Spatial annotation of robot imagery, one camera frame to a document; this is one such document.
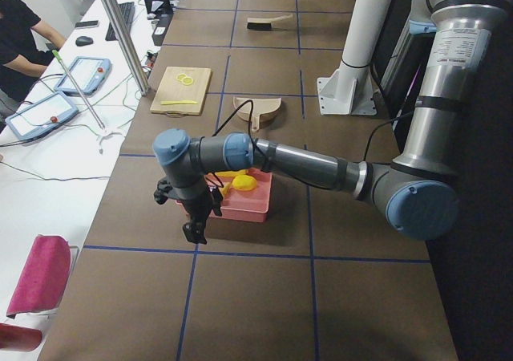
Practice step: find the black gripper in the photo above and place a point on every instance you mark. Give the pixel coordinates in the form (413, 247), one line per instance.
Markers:
(198, 208)

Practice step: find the yellow toy potato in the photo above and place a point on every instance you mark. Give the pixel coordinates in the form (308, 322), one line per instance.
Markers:
(244, 183)

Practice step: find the yellow toy corn cob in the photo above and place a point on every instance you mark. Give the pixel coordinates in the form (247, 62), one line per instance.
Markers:
(231, 173)

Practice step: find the beige plastic dustpan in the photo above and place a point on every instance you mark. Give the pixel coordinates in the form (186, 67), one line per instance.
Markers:
(257, 112)

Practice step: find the beige hand brush black bristles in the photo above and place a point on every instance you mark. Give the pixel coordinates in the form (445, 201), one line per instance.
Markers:
(265, 24)

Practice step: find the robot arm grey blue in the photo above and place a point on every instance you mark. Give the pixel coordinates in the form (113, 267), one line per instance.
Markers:
(413, 191)

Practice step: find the pink plastic bin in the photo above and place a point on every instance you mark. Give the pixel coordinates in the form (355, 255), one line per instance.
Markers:
(243, 206)

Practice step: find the yellow plastic toy knife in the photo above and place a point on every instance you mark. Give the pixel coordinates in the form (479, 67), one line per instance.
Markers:
(178, 102)

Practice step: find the wooden cutting board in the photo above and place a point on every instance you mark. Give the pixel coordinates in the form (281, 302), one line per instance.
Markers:
(172, 89)

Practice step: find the toy lemon slice lower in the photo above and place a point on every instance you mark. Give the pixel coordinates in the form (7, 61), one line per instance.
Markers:
(187, 80)

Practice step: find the magenta cloth on stand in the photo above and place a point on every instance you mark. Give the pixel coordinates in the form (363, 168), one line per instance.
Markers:
(44, 277)

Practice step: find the teach pendant far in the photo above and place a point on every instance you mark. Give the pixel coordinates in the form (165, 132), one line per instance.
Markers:
(89, 73)

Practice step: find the teach pendant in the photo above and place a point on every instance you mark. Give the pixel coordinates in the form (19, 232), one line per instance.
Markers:
(89, 73)
(42, 117)

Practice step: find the teach pendant near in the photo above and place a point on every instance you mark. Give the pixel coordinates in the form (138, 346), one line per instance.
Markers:
(42, 117)

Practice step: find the black computer mouse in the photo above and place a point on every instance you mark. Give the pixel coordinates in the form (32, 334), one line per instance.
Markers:
(83, 41)

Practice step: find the metal rod green tip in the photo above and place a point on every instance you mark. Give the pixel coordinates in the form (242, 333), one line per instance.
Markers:
(79, 90)

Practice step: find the black keyboard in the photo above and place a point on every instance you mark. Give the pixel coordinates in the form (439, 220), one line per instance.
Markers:
(127, 11)

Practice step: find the black smartphone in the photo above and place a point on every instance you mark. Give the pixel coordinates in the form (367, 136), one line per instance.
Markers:
(86, 24)

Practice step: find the person in black shirt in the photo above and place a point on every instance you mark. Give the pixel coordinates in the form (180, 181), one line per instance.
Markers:
(22, 63)

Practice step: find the aluminium frame post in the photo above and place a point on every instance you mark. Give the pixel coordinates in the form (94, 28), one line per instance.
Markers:
(127, 46)

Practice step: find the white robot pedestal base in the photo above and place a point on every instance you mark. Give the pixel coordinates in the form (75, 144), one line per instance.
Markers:
(349, 91)

